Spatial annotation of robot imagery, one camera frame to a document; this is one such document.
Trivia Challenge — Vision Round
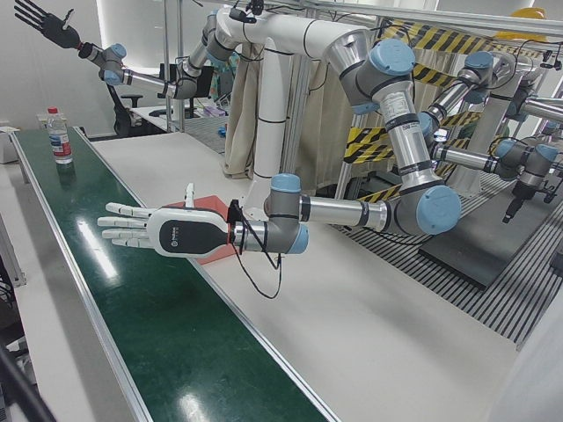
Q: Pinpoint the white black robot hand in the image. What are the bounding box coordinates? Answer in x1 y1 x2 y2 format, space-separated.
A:
97 183 232 258
14 0 83 48

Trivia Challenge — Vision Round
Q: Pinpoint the pink plastic basket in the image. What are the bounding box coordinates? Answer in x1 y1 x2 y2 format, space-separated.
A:
160 194 241 266

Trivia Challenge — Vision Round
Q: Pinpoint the green conveyor belt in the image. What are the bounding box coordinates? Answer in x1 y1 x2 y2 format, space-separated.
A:
9 126 342 422

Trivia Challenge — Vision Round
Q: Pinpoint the black office chair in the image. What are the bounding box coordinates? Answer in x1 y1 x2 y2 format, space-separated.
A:
106 82 144 135

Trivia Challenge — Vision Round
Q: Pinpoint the clear water bottle red cap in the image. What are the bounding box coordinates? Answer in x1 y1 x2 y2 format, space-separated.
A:
46 106 74 165

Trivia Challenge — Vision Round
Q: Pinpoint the beige curtain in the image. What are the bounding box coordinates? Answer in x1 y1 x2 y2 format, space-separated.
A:
223 47 349 182

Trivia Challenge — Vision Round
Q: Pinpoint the black background monitor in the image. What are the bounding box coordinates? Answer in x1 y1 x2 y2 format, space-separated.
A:
158 62 213 100

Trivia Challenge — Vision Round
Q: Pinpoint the yellow black striped barrier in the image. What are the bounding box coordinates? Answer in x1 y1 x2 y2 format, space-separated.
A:
341 19 546 204

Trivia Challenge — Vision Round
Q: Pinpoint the black floor platform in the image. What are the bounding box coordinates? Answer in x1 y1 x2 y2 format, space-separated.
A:
417 205 547 292

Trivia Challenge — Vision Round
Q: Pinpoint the background black robot gripper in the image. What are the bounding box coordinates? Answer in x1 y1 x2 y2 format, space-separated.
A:
502 174 536 225

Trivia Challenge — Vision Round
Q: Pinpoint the yellow hard hat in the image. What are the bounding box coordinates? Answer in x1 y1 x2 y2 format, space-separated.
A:
509 5 549 21
494 29 552 44

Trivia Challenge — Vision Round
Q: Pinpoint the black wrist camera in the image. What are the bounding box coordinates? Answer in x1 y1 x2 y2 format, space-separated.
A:
227 199 245 257

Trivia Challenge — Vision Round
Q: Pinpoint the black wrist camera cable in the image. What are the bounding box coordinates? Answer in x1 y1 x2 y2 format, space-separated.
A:
235 218 285 301

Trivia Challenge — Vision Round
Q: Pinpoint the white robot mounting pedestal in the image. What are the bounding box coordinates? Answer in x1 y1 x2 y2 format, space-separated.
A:
214 5 371 221

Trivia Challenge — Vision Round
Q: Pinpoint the black camera on pedestal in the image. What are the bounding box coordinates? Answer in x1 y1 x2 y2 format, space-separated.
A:
228 7 258 25

